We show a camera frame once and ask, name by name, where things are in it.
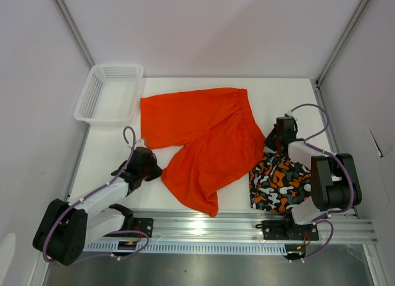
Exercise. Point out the slotted cable duct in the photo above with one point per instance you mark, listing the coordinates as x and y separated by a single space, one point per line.
254 248

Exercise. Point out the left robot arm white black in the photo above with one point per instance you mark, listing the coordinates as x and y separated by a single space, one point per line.
68 226

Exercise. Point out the aluminium mounting rail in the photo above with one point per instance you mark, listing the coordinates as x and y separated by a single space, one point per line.
240 226

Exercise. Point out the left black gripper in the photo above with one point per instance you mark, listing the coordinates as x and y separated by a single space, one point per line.
157 171

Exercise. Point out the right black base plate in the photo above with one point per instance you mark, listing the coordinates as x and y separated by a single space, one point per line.
280 230

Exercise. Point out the camouflage orange black shorts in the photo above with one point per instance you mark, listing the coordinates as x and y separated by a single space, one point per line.
277 183

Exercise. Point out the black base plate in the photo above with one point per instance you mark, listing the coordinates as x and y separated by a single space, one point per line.
144 224
280 230

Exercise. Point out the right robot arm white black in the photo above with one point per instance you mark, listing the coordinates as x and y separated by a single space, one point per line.
334 182

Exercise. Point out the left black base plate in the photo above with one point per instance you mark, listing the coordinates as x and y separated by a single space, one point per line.
144 224

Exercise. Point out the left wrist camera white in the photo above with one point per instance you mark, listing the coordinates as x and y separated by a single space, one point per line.
141 143

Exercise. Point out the white plastic basket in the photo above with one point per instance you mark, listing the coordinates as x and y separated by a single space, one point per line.
110 95

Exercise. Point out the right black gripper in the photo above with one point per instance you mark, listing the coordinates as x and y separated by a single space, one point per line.
268 140

